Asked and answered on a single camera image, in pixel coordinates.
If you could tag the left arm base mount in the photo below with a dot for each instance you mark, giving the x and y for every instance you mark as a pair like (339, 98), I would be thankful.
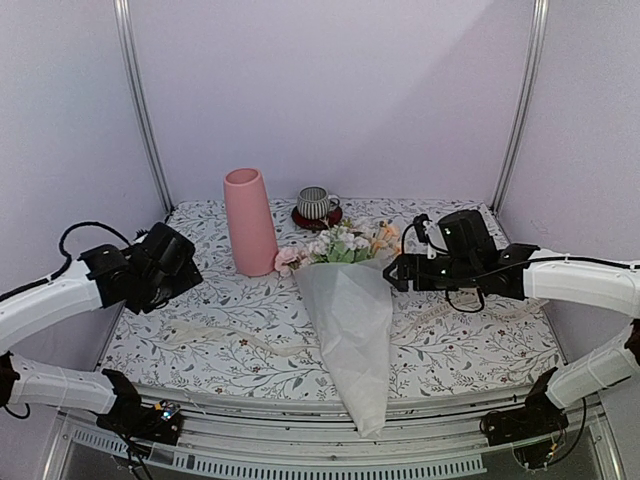
(161, 423)

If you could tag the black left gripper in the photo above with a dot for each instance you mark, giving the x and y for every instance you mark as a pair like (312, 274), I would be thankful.
(184, 277)

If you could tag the aluminium front rail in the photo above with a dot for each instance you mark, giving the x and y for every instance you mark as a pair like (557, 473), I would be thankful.
(234, 437)

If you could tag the aluminium frame post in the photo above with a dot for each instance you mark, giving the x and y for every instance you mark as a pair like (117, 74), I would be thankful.
(531, 68)
(124, 26)

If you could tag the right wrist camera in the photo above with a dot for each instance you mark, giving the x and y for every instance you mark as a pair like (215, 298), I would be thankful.
(421, 224)

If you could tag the floral patterned table mat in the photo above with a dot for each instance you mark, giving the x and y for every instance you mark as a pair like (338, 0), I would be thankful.
(497, 358)

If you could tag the striped grey ceramic cup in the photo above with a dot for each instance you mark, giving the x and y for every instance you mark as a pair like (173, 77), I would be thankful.
(315, 202)

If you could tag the right aluminium frame post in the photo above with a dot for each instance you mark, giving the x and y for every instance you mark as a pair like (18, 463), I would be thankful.
(531, 68)

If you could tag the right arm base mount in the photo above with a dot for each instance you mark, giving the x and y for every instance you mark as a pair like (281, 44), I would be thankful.
(538, 416)

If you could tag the pink tall vase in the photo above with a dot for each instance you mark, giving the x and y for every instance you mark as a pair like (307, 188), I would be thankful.
(250, 222)

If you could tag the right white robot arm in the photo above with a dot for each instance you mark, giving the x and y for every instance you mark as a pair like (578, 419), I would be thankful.
(606, 284)

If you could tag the left aluminium frame post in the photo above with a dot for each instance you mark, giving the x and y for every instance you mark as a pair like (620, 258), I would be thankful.
(124, 26)

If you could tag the cream printed ribbon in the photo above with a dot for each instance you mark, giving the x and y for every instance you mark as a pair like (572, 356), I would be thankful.
(418, 328)

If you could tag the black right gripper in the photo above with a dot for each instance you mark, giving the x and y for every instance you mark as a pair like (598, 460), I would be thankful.
(405, 262)

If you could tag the dark red saucer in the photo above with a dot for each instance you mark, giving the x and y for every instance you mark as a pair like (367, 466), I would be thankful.
(332, 219)

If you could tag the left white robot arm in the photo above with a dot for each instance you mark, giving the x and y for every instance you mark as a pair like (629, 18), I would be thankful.
(37, 306)

